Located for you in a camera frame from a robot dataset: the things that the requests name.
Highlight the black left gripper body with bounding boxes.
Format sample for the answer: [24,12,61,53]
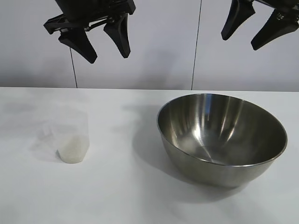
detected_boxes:
[43,0,136,35]

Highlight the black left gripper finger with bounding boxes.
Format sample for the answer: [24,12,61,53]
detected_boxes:
[58,29,98,64]
[103,13,131,58]

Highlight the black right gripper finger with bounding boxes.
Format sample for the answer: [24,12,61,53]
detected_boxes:
[221,0,256,41]
[251,10,299,50]

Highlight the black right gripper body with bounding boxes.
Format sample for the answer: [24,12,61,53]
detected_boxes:
[254,0,299,21]

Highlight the clear plastic measuring cup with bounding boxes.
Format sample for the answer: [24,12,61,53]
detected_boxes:
[38,109,91,164]

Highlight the white rice grains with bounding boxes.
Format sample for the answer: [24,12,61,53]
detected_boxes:
[57,134,90,164]

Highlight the stainless steel mixing bowl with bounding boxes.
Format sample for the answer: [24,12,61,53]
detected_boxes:
[157,93,288,189]

